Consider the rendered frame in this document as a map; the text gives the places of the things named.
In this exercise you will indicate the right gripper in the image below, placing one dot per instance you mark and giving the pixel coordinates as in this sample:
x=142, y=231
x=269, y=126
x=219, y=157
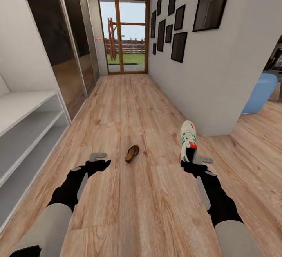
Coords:
x=191, y=167

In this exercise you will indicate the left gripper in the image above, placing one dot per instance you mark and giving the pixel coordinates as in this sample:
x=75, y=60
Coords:
x=99, y=165

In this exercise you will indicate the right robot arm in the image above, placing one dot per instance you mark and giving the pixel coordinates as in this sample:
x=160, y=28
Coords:
x=234, y=238

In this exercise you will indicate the sandal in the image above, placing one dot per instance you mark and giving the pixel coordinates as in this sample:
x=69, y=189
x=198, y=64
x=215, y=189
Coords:
x=132, y=152

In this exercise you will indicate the door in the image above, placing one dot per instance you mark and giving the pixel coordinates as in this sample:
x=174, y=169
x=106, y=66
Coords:
x=126, y=32

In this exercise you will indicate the gym shoe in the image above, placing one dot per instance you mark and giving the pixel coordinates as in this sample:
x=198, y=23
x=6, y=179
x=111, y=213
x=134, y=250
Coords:
x=189, y=142

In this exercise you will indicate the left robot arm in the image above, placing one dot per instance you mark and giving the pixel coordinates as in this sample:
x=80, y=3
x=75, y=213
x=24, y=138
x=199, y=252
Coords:
x=46, y=237

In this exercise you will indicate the sofa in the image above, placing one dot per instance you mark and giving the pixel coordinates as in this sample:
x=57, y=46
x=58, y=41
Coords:
x=261, y=93

